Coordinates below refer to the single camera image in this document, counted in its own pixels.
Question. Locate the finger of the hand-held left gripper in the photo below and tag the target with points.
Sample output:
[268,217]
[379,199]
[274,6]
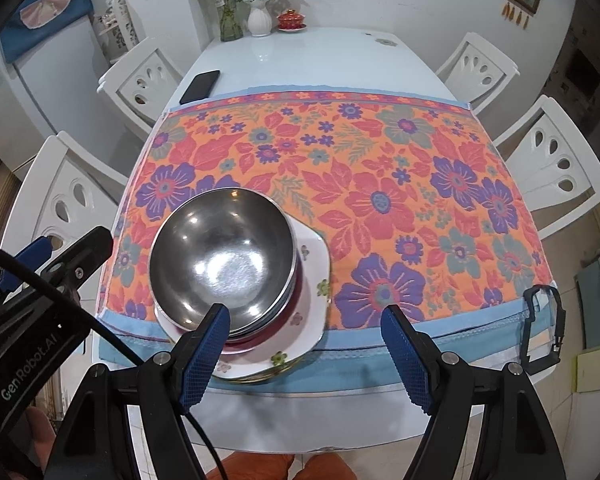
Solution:
[25,260]
[82,257]

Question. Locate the orange floral tablecloth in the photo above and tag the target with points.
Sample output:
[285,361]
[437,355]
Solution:
[380,185]

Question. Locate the white decorative rack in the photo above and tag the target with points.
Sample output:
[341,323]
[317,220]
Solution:
[117,25]

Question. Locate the black smartphone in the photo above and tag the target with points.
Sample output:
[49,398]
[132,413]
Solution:
[200,86]

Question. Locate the white refrigerator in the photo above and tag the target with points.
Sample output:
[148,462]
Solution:
[45,100]

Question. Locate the glass vase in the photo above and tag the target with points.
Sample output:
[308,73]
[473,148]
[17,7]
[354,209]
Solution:
[231,25]

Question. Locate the blue steel bowl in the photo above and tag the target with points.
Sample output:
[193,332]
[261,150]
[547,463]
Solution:
[220,255]

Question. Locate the white dining chair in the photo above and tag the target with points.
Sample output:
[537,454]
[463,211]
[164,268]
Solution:
[45,170]
[575,135]
[130,75]
[480,65]

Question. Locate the yellow cardboard sheet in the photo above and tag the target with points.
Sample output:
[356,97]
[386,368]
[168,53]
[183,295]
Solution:
[597,367]

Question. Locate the yellow hanging ornaments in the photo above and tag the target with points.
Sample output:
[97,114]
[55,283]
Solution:
[515,15]

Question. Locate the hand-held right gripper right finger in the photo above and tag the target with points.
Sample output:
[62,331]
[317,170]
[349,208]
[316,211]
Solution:
[410,360]

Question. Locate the dark wooden cabinet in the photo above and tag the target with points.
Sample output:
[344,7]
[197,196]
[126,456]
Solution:
[580,85]

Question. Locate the red steel bowl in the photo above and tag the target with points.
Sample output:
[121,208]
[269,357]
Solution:
[252,347]

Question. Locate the blue fridge cover cloth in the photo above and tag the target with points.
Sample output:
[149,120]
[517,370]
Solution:
[45,5]

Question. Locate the red lidded teacup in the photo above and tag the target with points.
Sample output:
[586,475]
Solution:
[291,20]

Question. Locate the person's left hand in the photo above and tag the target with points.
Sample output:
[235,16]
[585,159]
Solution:
[40,430]

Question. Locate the red white saucer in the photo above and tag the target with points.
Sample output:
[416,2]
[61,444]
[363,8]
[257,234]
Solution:
[292,29]

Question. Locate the white ribbed vase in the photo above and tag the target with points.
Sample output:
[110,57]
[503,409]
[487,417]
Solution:
[260,21]

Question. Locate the white plate green flowers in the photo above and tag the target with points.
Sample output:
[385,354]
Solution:
[312,270]

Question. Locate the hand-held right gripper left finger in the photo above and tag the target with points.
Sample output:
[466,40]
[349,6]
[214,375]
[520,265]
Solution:
[202,360]

